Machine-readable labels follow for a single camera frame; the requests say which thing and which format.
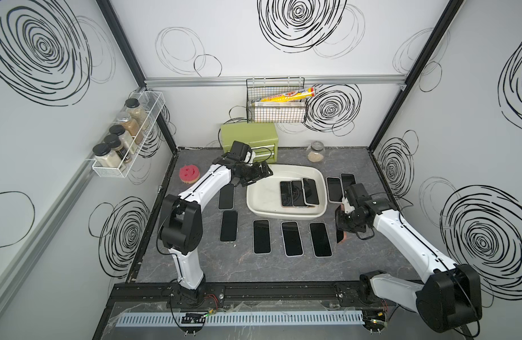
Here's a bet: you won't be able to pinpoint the pink smiley sponge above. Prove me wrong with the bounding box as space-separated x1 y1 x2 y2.
179 164 201 184

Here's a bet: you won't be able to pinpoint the spice jar dark contents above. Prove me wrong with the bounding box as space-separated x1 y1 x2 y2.
104 134 131 163

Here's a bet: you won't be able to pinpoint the green metal drawer toolbox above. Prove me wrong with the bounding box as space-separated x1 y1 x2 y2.
221 122 279 164

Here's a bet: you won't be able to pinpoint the glass jar with powder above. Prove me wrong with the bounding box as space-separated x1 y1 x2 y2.
307 141 325 163

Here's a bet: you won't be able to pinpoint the extra black phone in box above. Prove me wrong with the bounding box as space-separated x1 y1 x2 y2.
292 180 306 207

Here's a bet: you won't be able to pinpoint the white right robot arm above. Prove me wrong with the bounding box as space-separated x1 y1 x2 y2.
335 184 482 333

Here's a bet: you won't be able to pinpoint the spice jar black lid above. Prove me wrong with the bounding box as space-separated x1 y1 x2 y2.
92 143 122 168
125 98 149 130

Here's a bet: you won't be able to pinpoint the black wire wall basket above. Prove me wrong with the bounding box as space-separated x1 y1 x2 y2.
246 76 307 123

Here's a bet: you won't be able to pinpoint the spice jar brown contents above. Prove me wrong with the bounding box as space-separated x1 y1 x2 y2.
116 110 143 145

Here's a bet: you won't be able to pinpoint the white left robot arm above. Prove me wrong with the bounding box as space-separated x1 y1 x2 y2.
157 141 273 304

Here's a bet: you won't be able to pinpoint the spice jar black lid rear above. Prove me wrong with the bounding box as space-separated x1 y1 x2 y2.
125 98 149 130

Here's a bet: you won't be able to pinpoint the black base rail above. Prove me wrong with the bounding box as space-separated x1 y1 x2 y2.
108 280 396 309

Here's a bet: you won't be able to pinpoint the white plastic storage box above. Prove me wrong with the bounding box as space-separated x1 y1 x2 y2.
246 164 328 220

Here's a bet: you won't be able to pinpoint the grey slotted cable duct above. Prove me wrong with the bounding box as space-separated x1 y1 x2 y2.
115 310 364 327

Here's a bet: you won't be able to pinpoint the white box in basket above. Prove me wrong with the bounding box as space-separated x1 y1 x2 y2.
251 101 306 109

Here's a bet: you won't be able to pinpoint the spice jar white contents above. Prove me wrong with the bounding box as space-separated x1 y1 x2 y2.
109 124 138 154

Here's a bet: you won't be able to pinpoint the spice jar black lid front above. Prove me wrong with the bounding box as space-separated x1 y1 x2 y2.
92 143 122 168

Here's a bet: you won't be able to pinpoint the clear wall spice shelf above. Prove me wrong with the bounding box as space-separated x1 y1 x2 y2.
91 90 167 185

